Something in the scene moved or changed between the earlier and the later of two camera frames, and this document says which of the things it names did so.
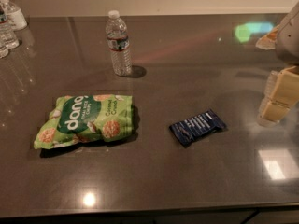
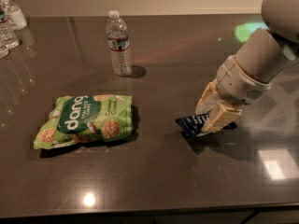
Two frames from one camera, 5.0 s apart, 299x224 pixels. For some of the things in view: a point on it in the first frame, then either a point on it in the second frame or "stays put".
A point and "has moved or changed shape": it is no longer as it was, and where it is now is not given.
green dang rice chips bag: x=79 y=119 stays put
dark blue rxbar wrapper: x=185 y=131 has moved or changed shape
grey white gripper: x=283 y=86 to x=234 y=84
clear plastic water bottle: x=119 y=44 stays put
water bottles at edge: x=15 y=15 stays put
